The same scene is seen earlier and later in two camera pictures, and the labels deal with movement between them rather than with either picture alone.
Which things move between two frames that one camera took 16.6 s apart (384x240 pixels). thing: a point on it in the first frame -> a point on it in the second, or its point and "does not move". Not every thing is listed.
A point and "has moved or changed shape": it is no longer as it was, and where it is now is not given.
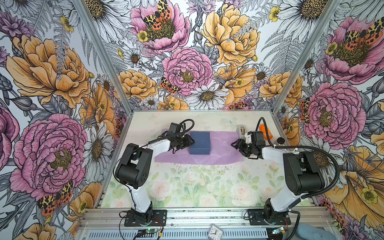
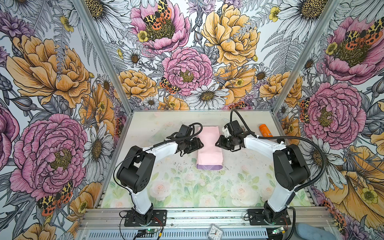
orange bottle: x=262 y=128 does not move
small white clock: x=215 y=233 does not move
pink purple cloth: x=222 y=151 has moved or changed shape
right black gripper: x=236 y=145 -> x=221 y=143
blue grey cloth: x=309 y=232 does not move
